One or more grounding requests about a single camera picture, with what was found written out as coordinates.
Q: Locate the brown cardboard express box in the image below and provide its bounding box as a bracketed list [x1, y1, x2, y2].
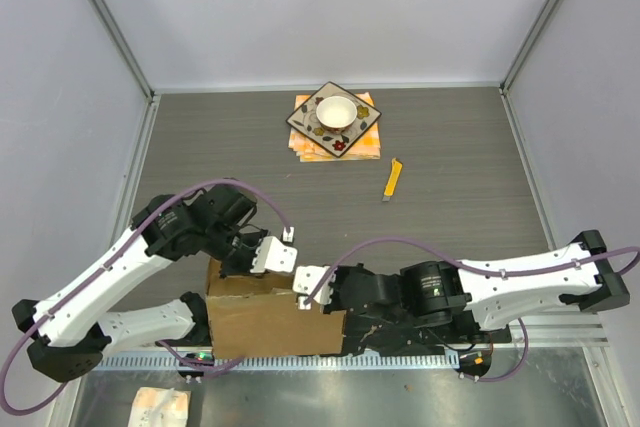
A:
[206, 259, 345, 359]

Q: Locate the yellow utility knife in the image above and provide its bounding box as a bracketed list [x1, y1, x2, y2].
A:
[382, 158, 403, 202]

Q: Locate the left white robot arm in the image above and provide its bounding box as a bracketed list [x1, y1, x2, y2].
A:
[12, 183, 257, 383]

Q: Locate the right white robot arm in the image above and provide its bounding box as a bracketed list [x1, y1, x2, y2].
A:
[309, 230, 639, 343]

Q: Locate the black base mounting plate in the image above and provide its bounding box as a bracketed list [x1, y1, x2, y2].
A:
[339, 312, 512, 357]

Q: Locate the square floral ceramic plate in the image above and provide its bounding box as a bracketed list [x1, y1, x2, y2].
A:
[286, 82, 381, 162]

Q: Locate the orange checkered folded cloth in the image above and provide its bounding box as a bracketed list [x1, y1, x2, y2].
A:
[288, 106, 381, 163]

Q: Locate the white ceramic bowl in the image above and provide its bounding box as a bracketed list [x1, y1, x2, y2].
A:
[316, 96, 357, 132]

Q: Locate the white orange paper packet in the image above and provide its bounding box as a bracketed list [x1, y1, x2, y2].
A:
[127, 387, 190, 427]

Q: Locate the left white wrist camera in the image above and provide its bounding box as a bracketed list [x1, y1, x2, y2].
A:
[249, 227, 298, 275]

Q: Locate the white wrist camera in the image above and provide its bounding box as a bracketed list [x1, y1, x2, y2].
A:
[249, 227, 298, 275]
[292, 266, 335, 310]

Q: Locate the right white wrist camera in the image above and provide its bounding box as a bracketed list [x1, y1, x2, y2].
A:
[292, 266, 335, 310]

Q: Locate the white slotted cable duct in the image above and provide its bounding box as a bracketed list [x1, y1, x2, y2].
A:
[96, 350, 459, 372]

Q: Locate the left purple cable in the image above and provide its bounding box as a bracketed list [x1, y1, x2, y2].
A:
[0, 177, 296, 416]

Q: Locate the purple cable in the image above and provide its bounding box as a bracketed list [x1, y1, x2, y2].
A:
[302, 236, 640, 383]
[0, 177, 296, 416]

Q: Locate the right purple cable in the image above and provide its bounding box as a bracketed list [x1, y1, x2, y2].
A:
[302, 236, 640, 383]

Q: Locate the aluminium frame rail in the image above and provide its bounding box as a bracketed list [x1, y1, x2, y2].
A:
[523, 311, 608, 348]

